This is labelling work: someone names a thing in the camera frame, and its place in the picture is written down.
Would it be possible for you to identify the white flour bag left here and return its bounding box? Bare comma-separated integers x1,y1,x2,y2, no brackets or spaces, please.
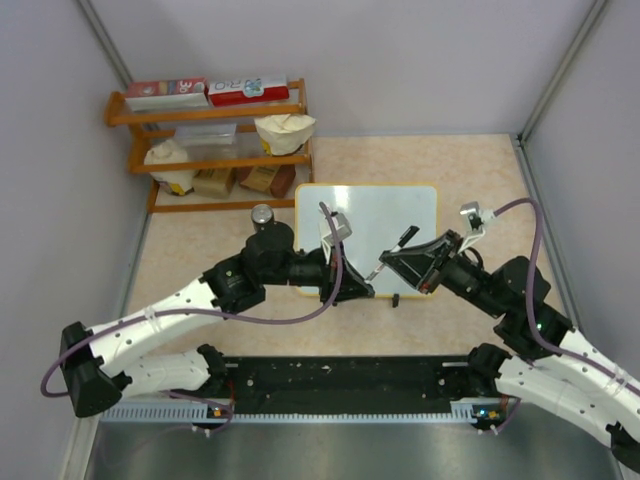
144,139,197,197

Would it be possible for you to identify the black drink can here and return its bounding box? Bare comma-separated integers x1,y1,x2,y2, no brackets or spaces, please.
250,204,277,233

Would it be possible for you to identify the red white box right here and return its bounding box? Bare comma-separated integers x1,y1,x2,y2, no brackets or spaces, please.
208,75,290,107

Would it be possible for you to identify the tan brown box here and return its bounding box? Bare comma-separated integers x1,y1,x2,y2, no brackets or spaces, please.
192,168,235,199

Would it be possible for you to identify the red white box left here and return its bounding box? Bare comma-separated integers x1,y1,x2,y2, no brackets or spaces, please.
124,77,210,112

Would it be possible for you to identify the red white box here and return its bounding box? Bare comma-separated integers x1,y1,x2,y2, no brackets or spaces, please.
208,75,290,107
124,77,210,112

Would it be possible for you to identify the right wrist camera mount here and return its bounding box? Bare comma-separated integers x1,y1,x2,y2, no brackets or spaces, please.
458,201,495,253

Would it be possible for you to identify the wooden three tier shelf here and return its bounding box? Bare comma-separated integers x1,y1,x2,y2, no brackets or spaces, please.
104,78,315,213

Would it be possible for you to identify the yellow framed whiteboard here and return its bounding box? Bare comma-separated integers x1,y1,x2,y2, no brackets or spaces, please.
295,183,438,277

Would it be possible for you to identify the reddish brown packet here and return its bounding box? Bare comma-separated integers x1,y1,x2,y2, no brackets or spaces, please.
236,165,296,199

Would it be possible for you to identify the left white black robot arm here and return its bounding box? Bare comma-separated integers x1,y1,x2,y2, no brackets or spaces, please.
59,219,374,418

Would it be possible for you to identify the white black marker pen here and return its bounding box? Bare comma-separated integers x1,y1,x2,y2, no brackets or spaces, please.
365,225,420,283

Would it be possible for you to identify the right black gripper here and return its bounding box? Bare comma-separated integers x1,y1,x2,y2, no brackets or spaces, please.
379,229,505,318

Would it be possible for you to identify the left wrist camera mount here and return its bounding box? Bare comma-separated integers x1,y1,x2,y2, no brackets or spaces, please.
318,211,352,263

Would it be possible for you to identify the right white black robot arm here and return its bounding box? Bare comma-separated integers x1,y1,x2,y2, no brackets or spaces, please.
379,230,639,471

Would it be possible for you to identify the clear plastic container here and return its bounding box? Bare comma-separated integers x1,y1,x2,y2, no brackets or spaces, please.
173,123,239,161

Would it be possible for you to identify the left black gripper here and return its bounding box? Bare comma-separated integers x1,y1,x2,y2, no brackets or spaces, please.
262,239,373,306

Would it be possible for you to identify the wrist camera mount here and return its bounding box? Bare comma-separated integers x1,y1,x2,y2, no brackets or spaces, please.
458,201,495,253
318,211,352,263

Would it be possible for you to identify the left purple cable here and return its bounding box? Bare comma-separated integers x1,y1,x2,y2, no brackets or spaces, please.
40,200,346,434

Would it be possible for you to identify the cream paper bag right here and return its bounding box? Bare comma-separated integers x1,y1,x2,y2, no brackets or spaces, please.
254,114,316,156

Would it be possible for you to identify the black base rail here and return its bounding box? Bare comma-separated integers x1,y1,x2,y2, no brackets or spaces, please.
195,356,499,415

